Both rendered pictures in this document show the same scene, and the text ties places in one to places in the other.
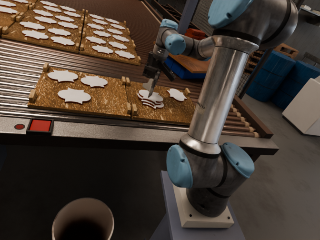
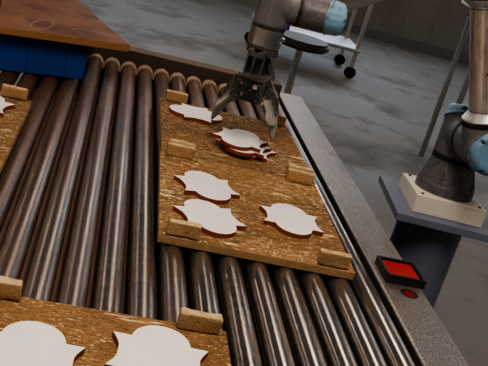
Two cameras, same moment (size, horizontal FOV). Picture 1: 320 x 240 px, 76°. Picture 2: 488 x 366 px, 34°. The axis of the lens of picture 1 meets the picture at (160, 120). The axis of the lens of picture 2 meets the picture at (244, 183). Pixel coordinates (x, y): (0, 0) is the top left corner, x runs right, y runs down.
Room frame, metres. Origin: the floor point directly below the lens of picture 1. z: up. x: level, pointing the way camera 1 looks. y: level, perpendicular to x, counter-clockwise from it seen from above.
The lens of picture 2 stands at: (0.47, 1.80, 1.51)
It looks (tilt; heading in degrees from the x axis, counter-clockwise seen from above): 20 degrees down; 285
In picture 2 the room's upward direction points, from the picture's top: 16 degrees clockwise
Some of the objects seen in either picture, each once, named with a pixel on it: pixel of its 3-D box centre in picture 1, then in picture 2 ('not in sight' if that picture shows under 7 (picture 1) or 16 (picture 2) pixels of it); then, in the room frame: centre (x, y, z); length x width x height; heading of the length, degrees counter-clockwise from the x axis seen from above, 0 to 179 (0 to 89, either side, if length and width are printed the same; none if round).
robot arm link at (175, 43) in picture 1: (176, 43); (317, 13); (0.88, 0.05, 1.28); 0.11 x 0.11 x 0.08; 27
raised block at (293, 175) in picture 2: (128, 108); (300, 176); (0.79, 0.16, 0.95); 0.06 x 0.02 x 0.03; 26
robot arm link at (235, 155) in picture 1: (227, 167); (465, 131); (0.50, -0.25, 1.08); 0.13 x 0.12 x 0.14; 117
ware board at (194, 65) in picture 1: (193, 57); (11, 9); (1.72, -0.07, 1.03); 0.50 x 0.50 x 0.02; 48
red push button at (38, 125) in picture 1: (40, 126); (399, 272); (0.51, 0.39, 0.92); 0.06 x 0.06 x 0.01; 27
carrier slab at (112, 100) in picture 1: (85, 90); (247, 209); (0.83, 0.39, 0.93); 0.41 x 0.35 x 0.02; 116
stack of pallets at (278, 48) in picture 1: (260, 55); not in sight; (6.60, -2.06, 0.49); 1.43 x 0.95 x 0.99; 111
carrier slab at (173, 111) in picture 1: (163, 102); (230, 139); (1.01, 0.02, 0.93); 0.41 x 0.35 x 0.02; 117
